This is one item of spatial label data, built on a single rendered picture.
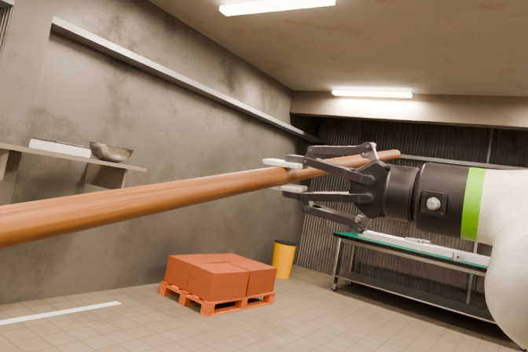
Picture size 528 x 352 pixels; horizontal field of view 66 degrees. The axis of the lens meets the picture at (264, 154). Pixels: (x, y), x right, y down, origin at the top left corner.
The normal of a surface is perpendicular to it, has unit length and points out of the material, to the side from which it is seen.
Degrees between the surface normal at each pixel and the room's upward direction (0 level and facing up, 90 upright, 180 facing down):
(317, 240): 90
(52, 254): 90
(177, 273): 90
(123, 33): 90
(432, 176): 60
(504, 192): 71
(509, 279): 80
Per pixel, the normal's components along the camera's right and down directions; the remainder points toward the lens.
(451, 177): -0.28, -0.72
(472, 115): -0.53, -0.16
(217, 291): 0.75, 0.09
